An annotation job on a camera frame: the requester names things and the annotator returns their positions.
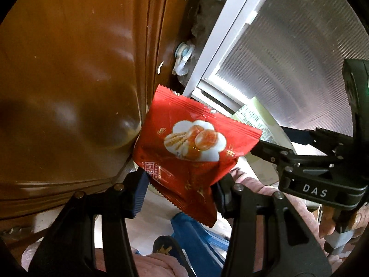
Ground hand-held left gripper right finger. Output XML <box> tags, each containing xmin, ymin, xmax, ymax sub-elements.
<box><xmin>210</xmin><ymin>175</ymin><xmax>332</xmax><ymax>277</ymax></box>

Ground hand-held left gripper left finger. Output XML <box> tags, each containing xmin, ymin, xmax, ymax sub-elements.
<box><xmin>27</xmin><ymin>169</ymin><xmax>150</xmax><ymax>277</ymax></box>

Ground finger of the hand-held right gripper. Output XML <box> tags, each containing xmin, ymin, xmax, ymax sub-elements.
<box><xmin>252</xmin><ymin>140</ymin><xmax>330</xmax><ymax>170</ymax></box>
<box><xmin>281</xmin><ymin>126</ymin><xmax>346</xmax><ymax>154</ymax></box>

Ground red snack packet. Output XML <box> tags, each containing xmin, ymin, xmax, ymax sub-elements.
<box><xmin>133</xmin><ymin>84</ymin><xmax>263</xmax><ymax>228</ymax></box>

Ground person's right hand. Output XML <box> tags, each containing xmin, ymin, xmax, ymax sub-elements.
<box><xmin>318</xmin><ymin>206</ymin><xmax>337</xmax><ymax>238</ymax></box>

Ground pale perforated plastic bin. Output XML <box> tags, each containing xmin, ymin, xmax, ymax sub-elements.
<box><xmin>233</xmin><ymin>96</ymin><xmax>299</xmax><ymax>187</ymax></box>

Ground person's pink trousers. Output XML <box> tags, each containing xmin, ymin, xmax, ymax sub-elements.
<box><xmin>95</xmin><ymin>167</ymin><xmax>320</xmax><ymax>277</ymax></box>

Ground blue plastic stool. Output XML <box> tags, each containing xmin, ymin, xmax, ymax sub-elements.
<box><xmin>170</xmin><ymin>212</ymin><xmax>231</xmax><ymax>266</ymax></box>

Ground dark patterned slipper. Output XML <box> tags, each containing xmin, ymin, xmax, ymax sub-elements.
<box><xmin>152</xmin><ymin>235</ymin><xmax>188</xmax><ymax>269</ymax></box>

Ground white framed frosted glass door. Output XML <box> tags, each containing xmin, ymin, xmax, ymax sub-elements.
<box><xmin>183</xmin><ymin>0</ymin><xmax>369</xmax><ymax>139</ymax></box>

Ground small clear plastic wrapper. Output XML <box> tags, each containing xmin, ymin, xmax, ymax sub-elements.
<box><xmin>172</xmin><ymin>42</ymin><xmax>194</xmax><ymax>77</ymax></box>

